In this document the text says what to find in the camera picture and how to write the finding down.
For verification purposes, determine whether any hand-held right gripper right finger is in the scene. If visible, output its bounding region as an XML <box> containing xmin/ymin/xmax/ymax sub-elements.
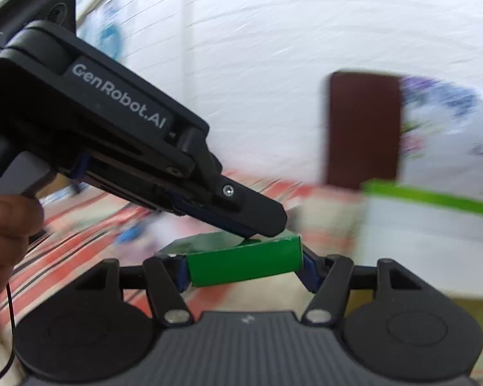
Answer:
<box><xmin>301</xmin><ymin>246</ymin><xmax>423</xmax><ymax>326</ymax></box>

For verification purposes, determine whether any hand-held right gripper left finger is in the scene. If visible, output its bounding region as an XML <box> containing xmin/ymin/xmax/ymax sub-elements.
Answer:
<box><xmin>76</xmin><ymin>254</ymin><xmax>195</xmax><ymax>326</ymax></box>

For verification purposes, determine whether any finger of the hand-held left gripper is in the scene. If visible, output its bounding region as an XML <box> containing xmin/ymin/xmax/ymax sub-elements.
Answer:
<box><xmin>165</xmin><ymin>126</ymin><xmax>288</xmax><ymax>239</ymax></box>

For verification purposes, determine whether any small green box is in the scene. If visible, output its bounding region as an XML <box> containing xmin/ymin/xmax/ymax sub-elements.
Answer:
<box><xmin>156</xmin><ymin>231</ymin><xmax>305</xmax><ymax>289</ymax></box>

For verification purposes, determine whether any person's left hand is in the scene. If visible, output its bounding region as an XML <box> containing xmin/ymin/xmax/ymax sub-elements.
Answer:
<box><xmin>0</xmin><ymin>194</ymin><xmax>45</xmax><ymax>318</ymax></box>

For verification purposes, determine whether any white box with green stripe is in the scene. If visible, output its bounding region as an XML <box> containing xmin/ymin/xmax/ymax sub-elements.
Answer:
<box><xmin>360</xmin><ymin>178</ymin><xmax>483</xmax><ymax>300</ymax></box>

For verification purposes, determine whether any dark brown panel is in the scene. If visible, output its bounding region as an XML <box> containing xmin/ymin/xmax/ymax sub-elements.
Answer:
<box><xmin>323</xmin><ymin>71</ymin><xmax>404</xmax><ymax>190</ymax></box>

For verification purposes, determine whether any floral printed cloth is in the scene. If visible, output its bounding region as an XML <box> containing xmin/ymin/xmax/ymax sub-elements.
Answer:
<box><xmin>398</xmin><ymin>76</ymin><xmax>483</xmax><ymax>212</ymax></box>

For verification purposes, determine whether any wall poster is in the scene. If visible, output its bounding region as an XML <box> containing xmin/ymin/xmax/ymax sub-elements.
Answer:
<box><xmin>77</xmin><ymin>0</ymin><xmax>146</xmax><ymax>64</ymax></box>

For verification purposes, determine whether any thin black cable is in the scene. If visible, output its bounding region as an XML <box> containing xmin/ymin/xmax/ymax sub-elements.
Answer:
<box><xmin>0</xmin><ymin>280</ymin><xmax>16</xmax><ymax>385</ymax></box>

